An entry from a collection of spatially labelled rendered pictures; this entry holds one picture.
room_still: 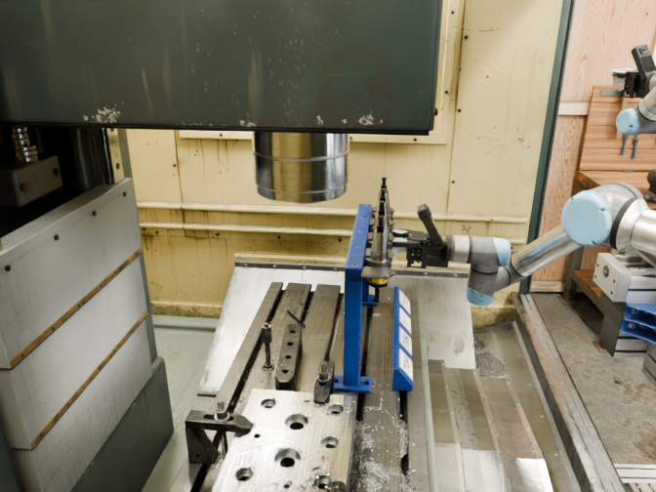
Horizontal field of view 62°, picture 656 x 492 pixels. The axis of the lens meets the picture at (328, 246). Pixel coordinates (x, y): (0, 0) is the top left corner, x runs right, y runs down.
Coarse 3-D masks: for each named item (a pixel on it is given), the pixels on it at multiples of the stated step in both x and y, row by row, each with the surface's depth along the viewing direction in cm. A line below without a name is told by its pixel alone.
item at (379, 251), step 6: (378, 234) 124; (384, 234) 124; (378, 240) 124; (384, 240) 125; (372, 246) 126; (378, 246) 125; (384, 246) 125; (372, 252) 126; (378, 252) 125; (384, 252) 125; (372, 258) 126; (378, 258) 125; (384, 258) 126
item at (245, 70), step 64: (0, 0) 75; (64, 0) 74; (128, 0) 73; (192, 0) 72; (256, 0) 71; (320, 0) 70; (384, 0) 69; (0, 64) 78; (64, 64) 77; (128, 64) 76; (192, 64) 75; (256, 64) 74; (320, 64) 73; (384, 64) 72; (128, 128) 80; (192, 128) 79; (256, 128) 78; (320, 128) 76; (384, 128) 75
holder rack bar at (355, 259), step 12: (360, 204) 164; (360, 216) 154; (360, 228) 145; (360, 240) 137; (348, 252) 130; (360, 252) 130; (348, 264) 124; (360, 264) 124; (348, 276) 123; (360, 276) 122
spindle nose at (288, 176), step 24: (264, 144) 84; (288, 144) 82; (312, 144) 82; (336, 144) 84; (264, 168) 86; (288, 168) 83; (312, 168) 84; (336, 168) 86; (264, 192) 88; (288, 192) 85; (312, 192) 85; (336, 192) 88
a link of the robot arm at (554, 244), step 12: (636, 192) 121; (540, 240) 145; (552, 240) 141; (564, 240) 138; (516, 252) 153; (528, 252) 148; (540, 252) 144; (552, 252) 142; (564, 252) 141; (516, 264) 151; (528, 264) 148; (540, 264) 147; (516, 276) 153
